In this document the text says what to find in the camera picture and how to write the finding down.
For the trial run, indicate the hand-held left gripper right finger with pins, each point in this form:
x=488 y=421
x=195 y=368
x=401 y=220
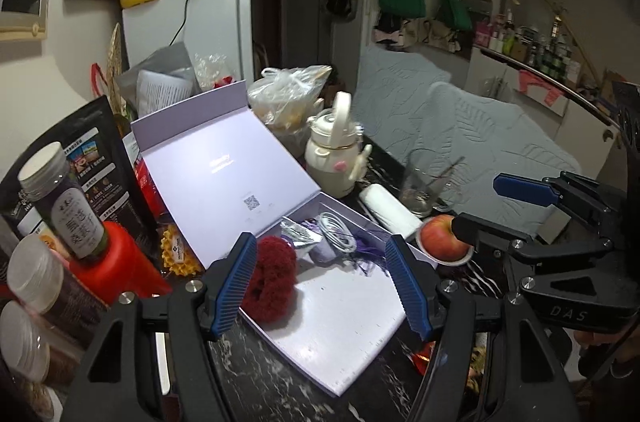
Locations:
x=412 y=292

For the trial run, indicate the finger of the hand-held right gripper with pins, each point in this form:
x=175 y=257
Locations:
x=522 y=188
x=480 y=232

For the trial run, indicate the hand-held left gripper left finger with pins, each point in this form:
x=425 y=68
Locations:
x=235 y=287

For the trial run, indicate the red fluffy scrunchie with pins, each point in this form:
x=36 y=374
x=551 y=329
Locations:
x=270 y=282

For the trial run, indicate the red snack packet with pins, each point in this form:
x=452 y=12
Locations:
x=424 y=359

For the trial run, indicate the purple gift box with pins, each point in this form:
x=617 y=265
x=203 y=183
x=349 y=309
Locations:
x=225 y=172

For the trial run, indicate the red apple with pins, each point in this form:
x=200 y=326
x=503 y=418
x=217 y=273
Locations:
x=442 y=237

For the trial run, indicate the small round bowl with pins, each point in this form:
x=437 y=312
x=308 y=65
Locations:
x=450 y=262

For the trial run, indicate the yellow packaged snack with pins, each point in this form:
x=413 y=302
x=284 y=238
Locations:
x=180 y=252

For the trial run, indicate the glass mug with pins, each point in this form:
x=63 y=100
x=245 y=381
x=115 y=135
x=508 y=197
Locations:
x=425 y=187

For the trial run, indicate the white rolled towel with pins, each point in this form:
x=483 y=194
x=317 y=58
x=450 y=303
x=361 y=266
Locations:
x=390 y=209

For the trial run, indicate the pink cloth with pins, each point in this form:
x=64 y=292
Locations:
x=540 y=85

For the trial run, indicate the white cabinet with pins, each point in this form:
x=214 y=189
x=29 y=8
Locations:
x=500 y=72

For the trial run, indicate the red plastic container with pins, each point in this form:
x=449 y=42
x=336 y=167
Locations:
x=115 y=267

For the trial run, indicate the row of bottles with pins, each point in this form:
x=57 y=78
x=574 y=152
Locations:
x=540 y=47

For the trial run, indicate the cream bottle with plush charm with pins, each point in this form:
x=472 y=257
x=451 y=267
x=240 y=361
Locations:
x=330 y=157

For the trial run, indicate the dark juice bottle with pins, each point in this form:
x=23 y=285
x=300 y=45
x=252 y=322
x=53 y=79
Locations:
x=70 y=212

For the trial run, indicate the small green tote bag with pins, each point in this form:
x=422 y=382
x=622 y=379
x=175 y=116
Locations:
x=456 y=15

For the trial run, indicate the glass jar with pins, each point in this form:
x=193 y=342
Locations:
x=25 y=342
x=45 y=282

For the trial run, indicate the clear plastic food bag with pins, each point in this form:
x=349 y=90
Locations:
x=290 y=95

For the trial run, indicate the black snack pouch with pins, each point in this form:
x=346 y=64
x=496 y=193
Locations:
x=95 y=142

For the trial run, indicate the crinkled clear bag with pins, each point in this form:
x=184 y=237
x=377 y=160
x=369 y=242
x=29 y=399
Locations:
x=212 y=70

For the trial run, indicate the grey plastic bag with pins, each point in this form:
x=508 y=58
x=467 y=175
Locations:
x=160 y=67

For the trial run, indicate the woven rattan fan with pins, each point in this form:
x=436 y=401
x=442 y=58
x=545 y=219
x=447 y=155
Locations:
x=117 y=47

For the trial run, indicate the white fridge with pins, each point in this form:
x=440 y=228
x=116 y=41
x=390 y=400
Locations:
x=160 y=27

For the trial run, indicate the wall intercom panel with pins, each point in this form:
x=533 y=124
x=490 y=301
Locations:
x=22 y=2

